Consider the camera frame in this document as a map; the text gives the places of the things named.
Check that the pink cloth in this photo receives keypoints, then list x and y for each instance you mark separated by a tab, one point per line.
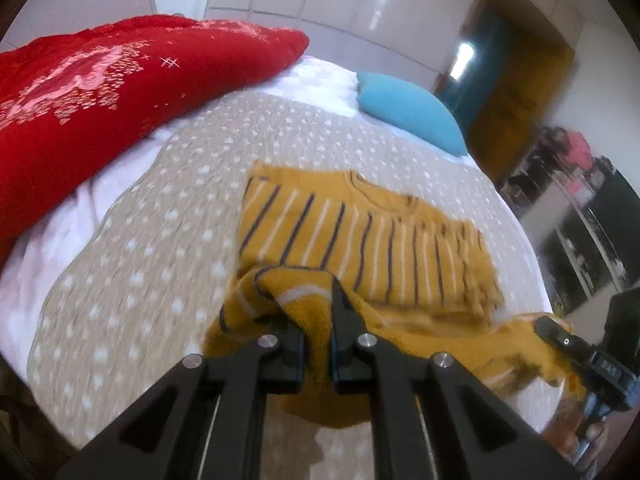
580	147

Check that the white bed sheet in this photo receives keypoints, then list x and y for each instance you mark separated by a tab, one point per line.
55	255

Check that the yellow striped small shirt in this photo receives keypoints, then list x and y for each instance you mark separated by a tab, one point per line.
370	245

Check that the white wardrobe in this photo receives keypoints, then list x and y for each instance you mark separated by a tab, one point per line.
325	0

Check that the red embroidered quilt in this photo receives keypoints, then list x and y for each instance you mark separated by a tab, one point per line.
100	110

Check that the wooden door frame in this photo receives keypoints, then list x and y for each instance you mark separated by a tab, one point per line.
515	85

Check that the beige dotted blanket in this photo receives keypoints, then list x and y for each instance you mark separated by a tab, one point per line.
165	270

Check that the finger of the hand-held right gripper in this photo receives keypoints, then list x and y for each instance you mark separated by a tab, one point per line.
555	335

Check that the dark cluttered shelf unit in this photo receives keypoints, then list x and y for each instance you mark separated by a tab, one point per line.
580	230

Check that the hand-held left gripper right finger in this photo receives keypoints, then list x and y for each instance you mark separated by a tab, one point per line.
336	360

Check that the blue pillow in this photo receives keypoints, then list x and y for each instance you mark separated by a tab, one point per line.
410	107

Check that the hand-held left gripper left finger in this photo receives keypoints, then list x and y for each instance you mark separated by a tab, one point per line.
296	360

